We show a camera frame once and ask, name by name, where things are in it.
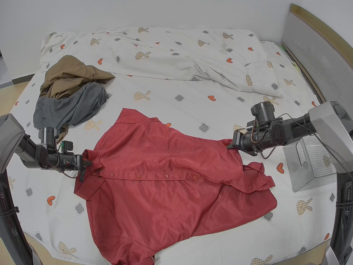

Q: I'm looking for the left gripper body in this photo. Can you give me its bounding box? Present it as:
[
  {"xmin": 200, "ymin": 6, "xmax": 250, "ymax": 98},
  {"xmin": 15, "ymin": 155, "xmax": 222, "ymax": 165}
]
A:
[{"xmin": 55, "ymin": 152, "xmax": 85, "ymax": 173}]

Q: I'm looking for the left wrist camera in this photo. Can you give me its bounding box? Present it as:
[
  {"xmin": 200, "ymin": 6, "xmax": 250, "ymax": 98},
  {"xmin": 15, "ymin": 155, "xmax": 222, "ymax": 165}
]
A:
[{"xmin": 59, "ymin": 140, "xmax": 74, "ymax": 155}]

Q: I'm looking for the brown garment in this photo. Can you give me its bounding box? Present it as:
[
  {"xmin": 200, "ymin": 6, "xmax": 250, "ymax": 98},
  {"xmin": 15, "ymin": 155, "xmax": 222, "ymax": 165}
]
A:
[{"xmin": 39, "ymin": 55, "xmax": 116, "ymax": 143}]

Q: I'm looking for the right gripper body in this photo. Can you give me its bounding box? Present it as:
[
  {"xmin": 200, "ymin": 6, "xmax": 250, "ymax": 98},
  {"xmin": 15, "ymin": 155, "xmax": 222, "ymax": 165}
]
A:
[{"xmin": 232, "ymin": 130, "xmax": 263, "ymax": 157}]

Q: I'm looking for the grey garment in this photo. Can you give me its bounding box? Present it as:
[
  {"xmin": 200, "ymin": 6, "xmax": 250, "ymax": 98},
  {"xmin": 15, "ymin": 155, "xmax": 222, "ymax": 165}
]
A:
[{"xmin": 33, "ymin": 82, "xmax": 108, "ymax": 129}]

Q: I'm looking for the clear plastic box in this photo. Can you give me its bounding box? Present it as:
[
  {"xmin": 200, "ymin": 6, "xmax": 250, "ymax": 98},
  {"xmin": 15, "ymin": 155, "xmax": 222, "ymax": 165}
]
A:
[{"xmin": 284, "ymin": 137, "xmax": 341, "ymax": 193}]

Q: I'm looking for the white printed quilt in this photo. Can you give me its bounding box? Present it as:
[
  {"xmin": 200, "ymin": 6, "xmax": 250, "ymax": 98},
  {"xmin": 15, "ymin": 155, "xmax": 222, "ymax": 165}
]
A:
[{"xmin": 39, "ymin": 27, "xmax": 284, "ymax": 97}]

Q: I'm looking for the bed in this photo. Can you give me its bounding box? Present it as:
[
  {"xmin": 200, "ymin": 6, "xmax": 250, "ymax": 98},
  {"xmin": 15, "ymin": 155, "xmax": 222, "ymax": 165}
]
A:
[{"xmin": 0, "ymin": 4, "xmax": 353, "ymax": 265}]

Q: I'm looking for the red shirt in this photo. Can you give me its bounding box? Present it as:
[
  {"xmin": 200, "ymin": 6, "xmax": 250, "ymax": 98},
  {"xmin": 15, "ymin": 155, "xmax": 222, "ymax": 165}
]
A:
[{"xmin": 74, "ymin": 108, "xmax": 277, "ymax": 265}]

